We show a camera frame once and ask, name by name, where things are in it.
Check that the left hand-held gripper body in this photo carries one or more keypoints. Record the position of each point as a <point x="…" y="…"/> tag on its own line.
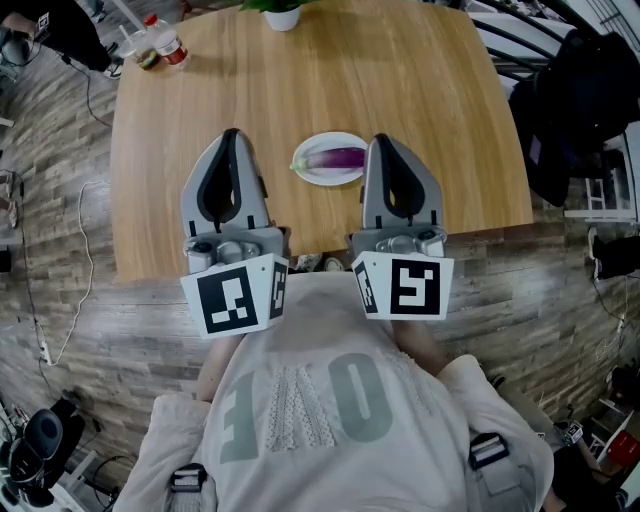
<point x="230" y="300"/>

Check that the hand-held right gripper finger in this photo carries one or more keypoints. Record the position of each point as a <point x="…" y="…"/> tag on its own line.
<point x="372" y="200"/>
<point x="434" y="210"/>

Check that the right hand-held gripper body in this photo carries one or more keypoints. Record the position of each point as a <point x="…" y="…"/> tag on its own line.
<point x="415" y="290"/>

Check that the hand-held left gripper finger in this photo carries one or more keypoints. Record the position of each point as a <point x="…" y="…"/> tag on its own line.
<point x="255" y="205"/>
<point x="190" y="205"/>

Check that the white oval plate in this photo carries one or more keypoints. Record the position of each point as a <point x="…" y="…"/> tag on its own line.
<point x="325" y="177"/>

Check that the purple eggplant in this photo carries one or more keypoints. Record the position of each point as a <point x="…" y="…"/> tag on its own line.
<point x="335" y="158"/>

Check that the person's right forearm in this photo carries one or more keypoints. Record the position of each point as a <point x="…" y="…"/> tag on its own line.
<point x="422" y="345"/>

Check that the person's left forearm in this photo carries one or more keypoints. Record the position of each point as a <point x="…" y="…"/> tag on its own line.
<point x="217" y="370"/>

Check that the wooden table top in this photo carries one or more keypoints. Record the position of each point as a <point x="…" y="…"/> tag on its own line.
<point x="300" y="85"/>

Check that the person's right shoe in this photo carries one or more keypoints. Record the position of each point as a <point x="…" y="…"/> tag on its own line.
<point x="334" y="264"/>

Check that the person's shoe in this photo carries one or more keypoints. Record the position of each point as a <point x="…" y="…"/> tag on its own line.
<point x="334" y="264"/>
<point x="307" y="261"/>

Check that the person's left shoe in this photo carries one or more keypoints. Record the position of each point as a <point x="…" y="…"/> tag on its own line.
<point x="307" y="261"/>

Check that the person's light printed shirt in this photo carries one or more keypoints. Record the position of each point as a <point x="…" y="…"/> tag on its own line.
<point x="325" y="425"/>

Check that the clear plastic cup with straw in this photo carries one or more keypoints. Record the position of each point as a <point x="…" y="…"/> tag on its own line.
<point x="142" y="55"/>

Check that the clear bottle with red label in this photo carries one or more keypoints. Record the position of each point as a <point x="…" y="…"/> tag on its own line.
<point x="170" y="45"/>

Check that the white slatted rack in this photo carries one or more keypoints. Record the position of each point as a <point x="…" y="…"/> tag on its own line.
<point x="597" y="212"/>

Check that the black chair with dark jacket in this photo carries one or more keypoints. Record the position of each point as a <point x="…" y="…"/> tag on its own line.
<point x="575" y="110"/>

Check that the black harness buckle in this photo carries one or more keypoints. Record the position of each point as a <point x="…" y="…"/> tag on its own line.
<point x="488" y="450"/>
<point x="189" y="476"/>

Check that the green plant in white pot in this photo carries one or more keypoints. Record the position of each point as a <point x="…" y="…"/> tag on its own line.
<point x="282" y="17"/>

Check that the white power strip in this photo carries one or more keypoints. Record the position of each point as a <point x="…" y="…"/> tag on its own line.
<point x="45" y="352"/>

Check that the black bag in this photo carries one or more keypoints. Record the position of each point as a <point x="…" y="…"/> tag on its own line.
<point x="4" y="260"/>

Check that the dark metal railing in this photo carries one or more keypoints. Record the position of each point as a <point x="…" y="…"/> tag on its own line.
<point x="525" y="27"/>

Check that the black round device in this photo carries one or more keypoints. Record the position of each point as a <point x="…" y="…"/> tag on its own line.
<point x="42" y="440"/>

